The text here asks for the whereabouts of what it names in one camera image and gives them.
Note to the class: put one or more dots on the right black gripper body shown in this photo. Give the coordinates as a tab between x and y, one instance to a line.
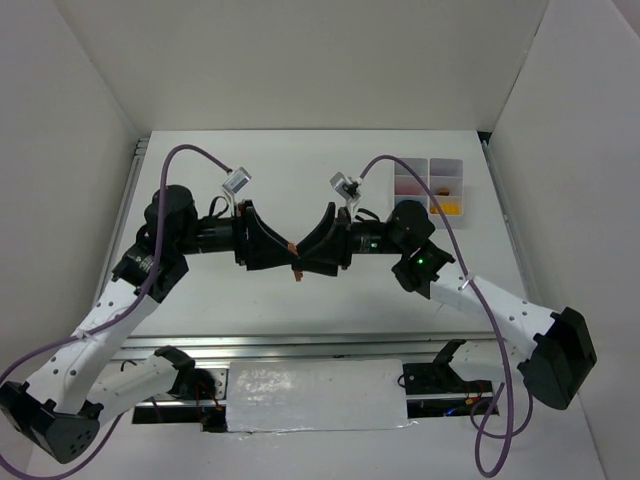
344	239

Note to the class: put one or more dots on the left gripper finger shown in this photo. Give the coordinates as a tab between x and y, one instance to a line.
259	236
268	260

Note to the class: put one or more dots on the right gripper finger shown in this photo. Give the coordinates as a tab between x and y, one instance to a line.
319	266
322	241

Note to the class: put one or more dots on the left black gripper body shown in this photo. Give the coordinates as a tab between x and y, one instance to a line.
240	234

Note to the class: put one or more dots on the yellow brown lego brick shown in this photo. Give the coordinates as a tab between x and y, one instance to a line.
449	209

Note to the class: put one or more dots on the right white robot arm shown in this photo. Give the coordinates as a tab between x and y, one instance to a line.
555	352

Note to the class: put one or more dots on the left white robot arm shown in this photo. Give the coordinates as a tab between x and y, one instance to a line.
62	406

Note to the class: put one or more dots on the white foil-taped panel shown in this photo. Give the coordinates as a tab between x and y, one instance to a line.
342	395

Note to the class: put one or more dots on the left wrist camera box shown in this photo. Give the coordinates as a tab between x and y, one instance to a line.
235	182

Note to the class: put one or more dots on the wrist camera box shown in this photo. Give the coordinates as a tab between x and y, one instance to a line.
349	189
235	182

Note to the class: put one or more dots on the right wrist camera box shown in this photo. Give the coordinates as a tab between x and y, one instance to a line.
349	189

